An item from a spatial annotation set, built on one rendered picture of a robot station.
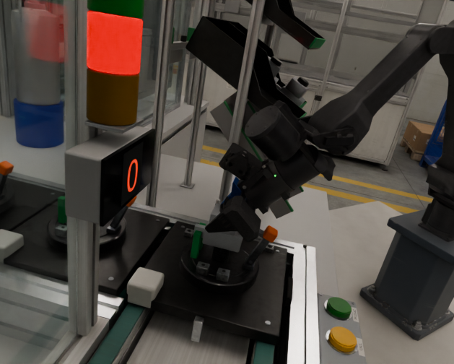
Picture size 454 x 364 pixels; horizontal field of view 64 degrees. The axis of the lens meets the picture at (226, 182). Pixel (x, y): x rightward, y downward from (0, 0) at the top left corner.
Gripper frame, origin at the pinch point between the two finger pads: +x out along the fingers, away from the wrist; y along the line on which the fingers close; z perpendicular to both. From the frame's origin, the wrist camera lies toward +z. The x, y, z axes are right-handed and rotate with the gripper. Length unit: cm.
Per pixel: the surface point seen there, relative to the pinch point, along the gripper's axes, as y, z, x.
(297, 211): -53, -28, 5
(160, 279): 9.0, -0.7, 11.6
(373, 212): -66, -47, -12
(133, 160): 18.7, 15.8, -4.6
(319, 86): -405, -47, -9
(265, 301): 5.6, -14.5, 1.9
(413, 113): -846, -285, -125
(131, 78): 19.7, 21.9, -11.0
